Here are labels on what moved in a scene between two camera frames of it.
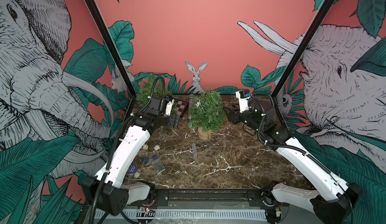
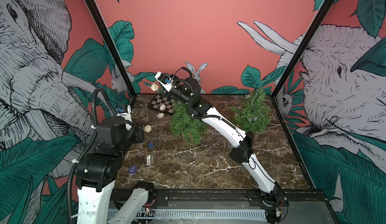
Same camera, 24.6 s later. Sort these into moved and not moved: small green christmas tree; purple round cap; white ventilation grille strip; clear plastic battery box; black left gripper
Moved: black left gripper; clear plastic battery box; small green christmas tree
Not moved: purple round cap; white ventilation grille strip
